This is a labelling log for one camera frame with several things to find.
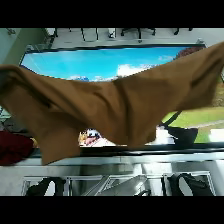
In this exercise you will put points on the silver frame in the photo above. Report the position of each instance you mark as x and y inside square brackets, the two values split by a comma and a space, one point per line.
[116, 173]

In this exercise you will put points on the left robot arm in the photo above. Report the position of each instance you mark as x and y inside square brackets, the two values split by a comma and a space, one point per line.
[45, 188]

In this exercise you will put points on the dark red garment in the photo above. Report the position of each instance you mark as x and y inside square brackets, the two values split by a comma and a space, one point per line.
[13, 146]

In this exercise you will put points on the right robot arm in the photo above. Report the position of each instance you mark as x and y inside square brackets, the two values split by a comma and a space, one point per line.
[185, 133]

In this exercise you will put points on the brown shirt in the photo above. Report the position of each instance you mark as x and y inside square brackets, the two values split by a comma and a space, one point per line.
[113, 100]

